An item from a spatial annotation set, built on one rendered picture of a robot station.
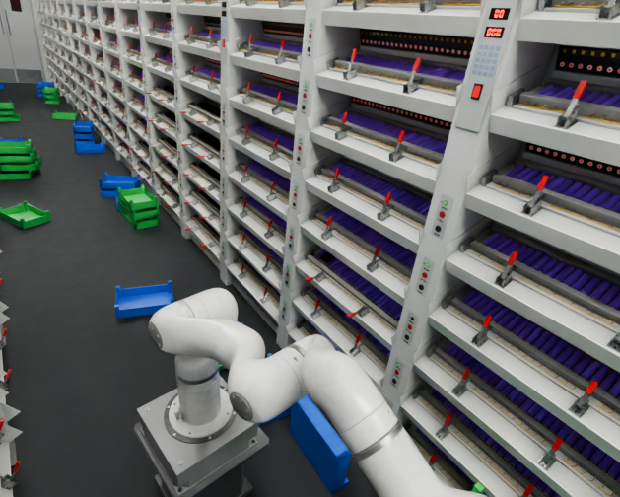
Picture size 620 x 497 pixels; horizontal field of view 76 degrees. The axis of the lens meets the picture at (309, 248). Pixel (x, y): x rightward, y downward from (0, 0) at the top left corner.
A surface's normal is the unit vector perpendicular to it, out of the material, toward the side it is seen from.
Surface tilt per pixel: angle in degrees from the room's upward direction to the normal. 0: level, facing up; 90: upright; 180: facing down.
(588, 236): 21
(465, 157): 90
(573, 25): 111
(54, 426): 0
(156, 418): 2
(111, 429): 0
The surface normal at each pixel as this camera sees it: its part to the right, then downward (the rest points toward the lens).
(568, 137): -0.79, 0.50
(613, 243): -0.19, -0.75
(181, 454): 0.07, -0.87
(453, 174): -0.81, 0.20
